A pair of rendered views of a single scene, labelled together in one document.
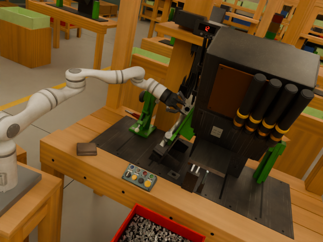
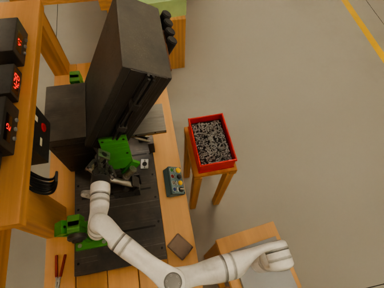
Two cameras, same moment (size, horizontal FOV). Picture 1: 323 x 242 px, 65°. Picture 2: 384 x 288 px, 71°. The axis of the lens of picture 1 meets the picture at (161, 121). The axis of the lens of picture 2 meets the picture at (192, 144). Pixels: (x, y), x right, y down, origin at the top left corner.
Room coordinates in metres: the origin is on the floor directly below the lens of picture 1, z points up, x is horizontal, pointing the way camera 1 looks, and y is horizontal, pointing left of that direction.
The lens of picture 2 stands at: (1.11, 0.47, 2.27)
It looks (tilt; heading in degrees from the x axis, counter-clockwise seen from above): 63 degrees down; 239
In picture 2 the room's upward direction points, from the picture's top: 5 degrees clockwise
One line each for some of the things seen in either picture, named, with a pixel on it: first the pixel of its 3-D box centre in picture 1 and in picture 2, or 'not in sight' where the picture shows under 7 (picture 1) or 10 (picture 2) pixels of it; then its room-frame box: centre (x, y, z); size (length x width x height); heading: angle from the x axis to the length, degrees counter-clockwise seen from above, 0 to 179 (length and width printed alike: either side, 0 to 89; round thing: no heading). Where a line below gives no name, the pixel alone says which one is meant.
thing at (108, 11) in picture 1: (101, 8); not in sight; (10.08, 3.29, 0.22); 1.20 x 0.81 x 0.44; 168
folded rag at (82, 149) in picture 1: (86, 149); (180, 246); (1.04, 0.33, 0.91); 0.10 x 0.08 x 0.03; 114
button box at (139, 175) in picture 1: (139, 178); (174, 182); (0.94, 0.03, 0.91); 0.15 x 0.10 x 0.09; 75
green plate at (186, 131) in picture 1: (191, 123); (116, 147); (1.14, -0.15, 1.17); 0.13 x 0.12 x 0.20; 75
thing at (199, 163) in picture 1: (215, 147); (124, 123); (1.06, -0.28, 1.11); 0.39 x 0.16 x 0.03; 165
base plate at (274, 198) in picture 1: (192, 165); (115, 159); (1.18, -0.23, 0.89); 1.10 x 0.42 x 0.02; 75
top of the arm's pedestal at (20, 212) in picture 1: (6, 192); (256, 263); (0.73, 0.56, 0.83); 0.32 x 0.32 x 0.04; 82
